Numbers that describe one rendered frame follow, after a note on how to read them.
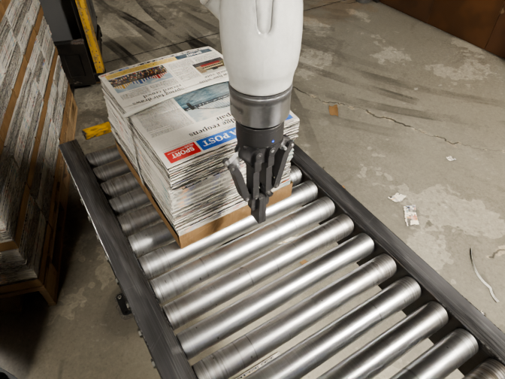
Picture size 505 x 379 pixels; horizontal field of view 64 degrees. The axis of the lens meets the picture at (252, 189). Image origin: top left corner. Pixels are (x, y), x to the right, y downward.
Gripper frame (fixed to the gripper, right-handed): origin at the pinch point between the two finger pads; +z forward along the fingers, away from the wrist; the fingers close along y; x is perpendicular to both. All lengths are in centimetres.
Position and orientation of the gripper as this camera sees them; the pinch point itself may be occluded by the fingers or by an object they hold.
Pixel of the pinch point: (258, 205)
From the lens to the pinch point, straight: 75.5
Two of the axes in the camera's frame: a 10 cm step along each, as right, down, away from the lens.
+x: 5.3, 6.0, -6.0
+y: -8.5, 3.7, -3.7
